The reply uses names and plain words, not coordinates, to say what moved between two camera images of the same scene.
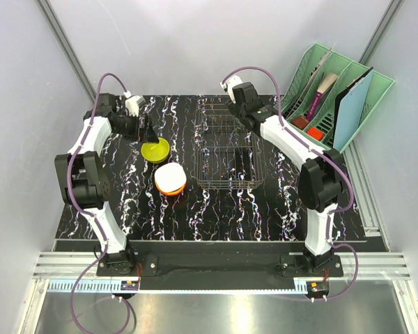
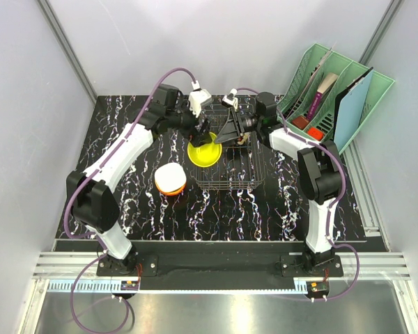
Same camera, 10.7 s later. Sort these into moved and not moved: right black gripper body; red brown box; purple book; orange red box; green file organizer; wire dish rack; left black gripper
Moved: left black gripper; right black gripper body
Not moved: wire dish rack; green file organizer; orange red box; red brown box; purple book
